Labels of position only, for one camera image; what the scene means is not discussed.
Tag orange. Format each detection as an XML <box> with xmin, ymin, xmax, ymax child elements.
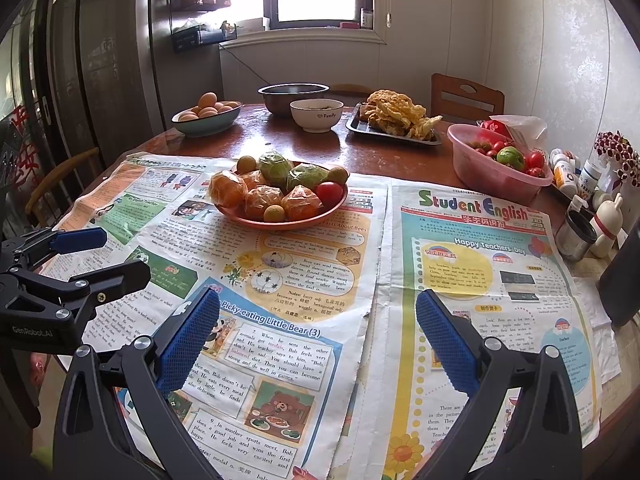
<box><xmin>241</xmin><ymin>169</ymin><xmax>268</xmax><ymax>191</ymax></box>
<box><xmin>208</xmin><ymin>170</ymin><xmax>247</xmax><ymax>208</ymax></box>
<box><xmin>244</xmin><ymin>185</ymin><xmax>283</xmax><ymax>221</ymax></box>
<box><xmin>281</xmin><ymin>184</ymin><xmax>323</xmax><ymax>221</ymax></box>

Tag small kiwi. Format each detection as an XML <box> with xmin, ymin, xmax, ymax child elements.
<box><xmin>262</xmin><ymin>204</ymin><xmax>286</xmax><ymax>223</ymax></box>

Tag kiwi fruit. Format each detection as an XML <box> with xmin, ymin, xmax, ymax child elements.
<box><xmin>235</xmin><ymin>155</ymin><xmax>257</xmax><ymax>174</ymax></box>
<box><xmin>326</xmin><ymin>166</ymin><xmax>349</xmax><ymax>185</ymax></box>

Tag green fruit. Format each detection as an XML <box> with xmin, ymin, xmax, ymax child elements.
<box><xmin>258</xmin><ymin>152</ymin><xmax>293</xmax><ymax>191</ymax></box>
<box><xmin>286</xmin><ymin>162</ymin><xmax>329</xmax><ymax>192</ymax></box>

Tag orange plastic plate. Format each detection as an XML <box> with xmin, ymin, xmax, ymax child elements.
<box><xmin>208</xmin><ymin>152</ymin><xmax>350</xmax><ymax>231</ymax></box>

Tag red tomato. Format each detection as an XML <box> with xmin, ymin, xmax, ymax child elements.
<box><xmin>314</xmin><ymin>181</ymin><xmax>344</xmax><ymax>209</ymax></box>

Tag wooden chair at left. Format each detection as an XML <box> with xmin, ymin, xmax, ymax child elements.
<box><xmin>25</xmin><ymin>148</ymin><xmax>100</xmax><ymax>228</ymax></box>

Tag left newspaper sheet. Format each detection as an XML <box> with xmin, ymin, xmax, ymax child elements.
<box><xmin>44</xmin><ymin>153</ymin><xmax>387</xmax><ymax>479</ymax></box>

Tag refrigerator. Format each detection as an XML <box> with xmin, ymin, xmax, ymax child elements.
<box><xmin>19</xmin><ymin>0</ymin><xmax>224</xmax><ymax>166</ymax></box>

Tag Student English newspaper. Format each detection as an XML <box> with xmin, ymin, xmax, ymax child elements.
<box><xmin>332</xmin><ymin>180</ymin><xmax>602</xmax><ymax>479</ymax></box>

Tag teal bowl of eggs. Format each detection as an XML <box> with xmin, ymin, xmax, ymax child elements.
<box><xmin>171</xmin><ymin>91</ymin><xmax>242</xmax><ymax>138</ymax></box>

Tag white rabbit figurine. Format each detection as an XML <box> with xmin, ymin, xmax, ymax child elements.
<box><xmin>590</xmin><ymin>190</ymin><xmax>624</xmax><ymax>259</ymax></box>

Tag white medicine bottle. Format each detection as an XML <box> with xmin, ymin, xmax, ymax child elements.
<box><xmin>549</xmin><ymin>148</ymin><xmax>577</xmax><ymax>198</ymax></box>

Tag pink plastic basin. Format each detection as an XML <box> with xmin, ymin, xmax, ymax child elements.
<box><xmin>447</xmin><ymin>124</ymin><xmax>552</xmax><ymax>205</ymax></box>

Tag stainless steel bowl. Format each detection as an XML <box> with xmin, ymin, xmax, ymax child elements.
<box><xmin>257</xmin><ymin>82</ymin><xmax>330</xmax><ymax>118</ymax></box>

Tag green tomato in basin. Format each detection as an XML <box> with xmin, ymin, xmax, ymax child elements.
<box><xmin>496</xmin><ymin>145</ymin><xmax>526</xmax><ymax>171</ymax></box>

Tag white Family bowl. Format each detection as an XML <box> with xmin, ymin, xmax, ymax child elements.
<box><xmin>290</xmin><ymin>99</ymin><xmax>344</xmax><ymax>133</ymax></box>

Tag plastic bag with red pack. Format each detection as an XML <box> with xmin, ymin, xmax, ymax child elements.
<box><xmin>489</xmin><ymin>115</ymin><xmax>548</xmax><ymax>151</ymax></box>

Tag curved wooden chair back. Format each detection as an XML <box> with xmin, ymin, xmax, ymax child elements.
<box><xmin>329</xmin><ymin>84</ymin><xmax>373</xmax><ymax>99</ymax></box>

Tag fried dough pile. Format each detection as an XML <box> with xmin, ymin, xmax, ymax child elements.
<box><xmin>359</xmin><ymin>89</ymin><xmax>442</xmax><ymax>142</ymax></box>

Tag wooden chair by wall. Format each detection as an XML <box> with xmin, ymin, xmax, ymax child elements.
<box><xmin>431</xmin><ymin>73</ymin><xmax>506</xmax><ymax>122</ymax></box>

